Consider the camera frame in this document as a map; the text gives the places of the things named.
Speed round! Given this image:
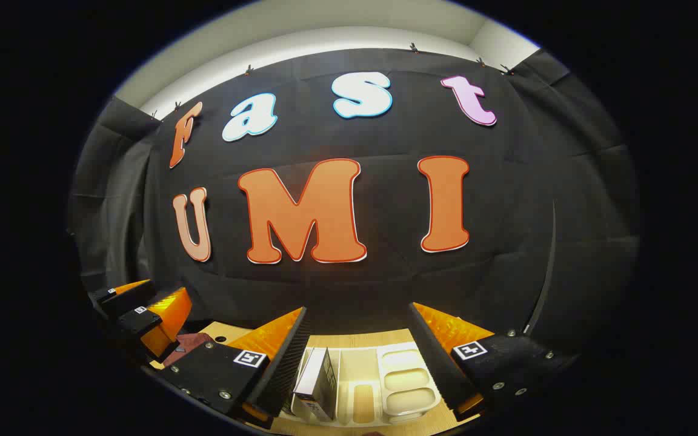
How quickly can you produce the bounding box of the cream plastic bookshelf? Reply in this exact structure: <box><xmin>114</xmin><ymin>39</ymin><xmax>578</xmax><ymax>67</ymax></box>
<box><xmin>288</xmin><ymin>341</ymin><xmax>447</xmax><ymax>428</ymax></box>

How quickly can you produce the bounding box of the black backdrop cloth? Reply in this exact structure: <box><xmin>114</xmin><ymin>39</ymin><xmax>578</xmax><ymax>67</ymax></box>
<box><xmin>67</xmin><ymin>47</ymin><xmax>640</xmax><ymax>352</ymax></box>

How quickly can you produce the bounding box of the maroon schoolbag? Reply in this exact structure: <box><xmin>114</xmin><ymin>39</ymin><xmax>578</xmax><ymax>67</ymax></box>
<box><xmin>160</xmin><ymin>331</ymin><xmax>215</xmax><ymax>368</ymax></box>

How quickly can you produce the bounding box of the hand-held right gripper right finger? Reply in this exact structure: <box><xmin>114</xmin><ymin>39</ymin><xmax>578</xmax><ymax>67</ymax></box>
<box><xmin>408</xmin><ymin>302</ymin><xmax>577</xmax><ymax>421</ymax></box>

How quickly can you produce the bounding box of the dark grey cover book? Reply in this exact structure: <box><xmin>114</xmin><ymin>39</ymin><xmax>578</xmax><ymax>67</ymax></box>
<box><xmin>291</xmin><ymin>347</ymin><xmax>339</xmax><ymax>423</ymax></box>

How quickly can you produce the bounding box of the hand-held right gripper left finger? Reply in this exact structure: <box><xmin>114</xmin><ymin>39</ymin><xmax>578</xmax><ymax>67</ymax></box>
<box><xmin>161</xmin><ymin>306</ymin><xmax>312</xmax><ymax>426</ymax></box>

